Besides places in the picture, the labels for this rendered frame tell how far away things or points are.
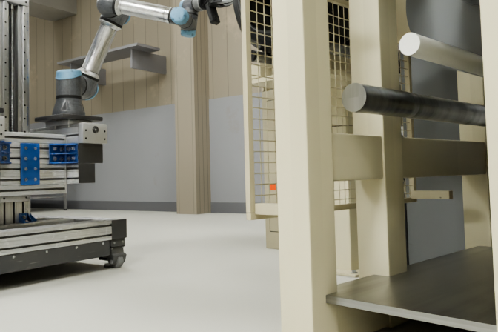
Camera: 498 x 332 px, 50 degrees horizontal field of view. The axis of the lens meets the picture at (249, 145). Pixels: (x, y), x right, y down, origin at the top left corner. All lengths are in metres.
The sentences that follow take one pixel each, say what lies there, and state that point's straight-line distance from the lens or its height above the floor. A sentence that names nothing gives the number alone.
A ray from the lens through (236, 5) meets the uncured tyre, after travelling 2.27.
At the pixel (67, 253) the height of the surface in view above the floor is 0.11.
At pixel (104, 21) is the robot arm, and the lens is 2.78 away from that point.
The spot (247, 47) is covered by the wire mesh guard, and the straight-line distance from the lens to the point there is 1.46.
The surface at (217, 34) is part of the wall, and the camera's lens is 6.21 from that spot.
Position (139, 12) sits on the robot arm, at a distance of 2.60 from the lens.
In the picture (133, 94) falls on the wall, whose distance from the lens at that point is 7.06.
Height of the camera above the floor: 0.42
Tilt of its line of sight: 3 degrees up
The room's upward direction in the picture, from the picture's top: 2 degrees counter-clockwise
